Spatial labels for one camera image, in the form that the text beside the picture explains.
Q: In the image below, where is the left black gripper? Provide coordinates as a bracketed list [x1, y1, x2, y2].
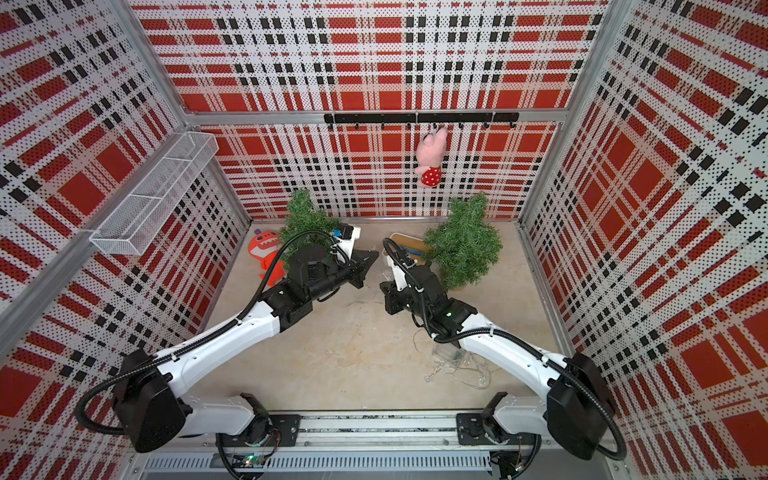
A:
[307, 249, 378, 302]

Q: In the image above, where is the clear star string light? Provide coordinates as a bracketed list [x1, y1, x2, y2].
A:
[333, 283, 387, 319]

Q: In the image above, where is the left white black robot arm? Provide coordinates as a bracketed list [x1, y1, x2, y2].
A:
[74, 225, 379, 453]

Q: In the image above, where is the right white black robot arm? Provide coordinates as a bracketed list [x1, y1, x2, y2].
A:
[380, 238, 628, 461]

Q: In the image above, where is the right small green christmas tree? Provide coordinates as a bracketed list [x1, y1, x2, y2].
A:
[424, 192, 503, 290]

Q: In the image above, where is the small green christmas tree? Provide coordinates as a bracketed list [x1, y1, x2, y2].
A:
[424, 192, 503, 290]
[279, 189, 341, 262]

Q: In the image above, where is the left small green christmas tree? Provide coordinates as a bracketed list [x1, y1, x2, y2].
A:
[279, 189, 341, 262]

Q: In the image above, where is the white tissue box wooden lid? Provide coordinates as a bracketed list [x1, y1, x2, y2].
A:
[390, 233, 430, 265]

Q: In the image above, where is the red shark plush toy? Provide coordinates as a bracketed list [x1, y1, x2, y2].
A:
[248, 230, 285, 287]

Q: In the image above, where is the pink pig plush toy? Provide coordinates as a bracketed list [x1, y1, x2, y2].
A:
[414, 128, 448, 188]

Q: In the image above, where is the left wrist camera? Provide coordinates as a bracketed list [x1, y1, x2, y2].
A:
[332, 224, 361, 260]

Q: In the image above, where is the right clear string light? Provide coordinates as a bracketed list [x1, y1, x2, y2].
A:
[412, 330, 493, 390]

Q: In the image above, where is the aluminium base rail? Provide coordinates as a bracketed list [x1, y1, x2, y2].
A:
[121, 401, 627, 479]

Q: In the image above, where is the black wall hook rail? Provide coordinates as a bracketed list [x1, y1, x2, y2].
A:
[323, 111, 521, 128]

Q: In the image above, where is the white wire mesh basket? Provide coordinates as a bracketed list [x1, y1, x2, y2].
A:
[90, 131, 218, 256]

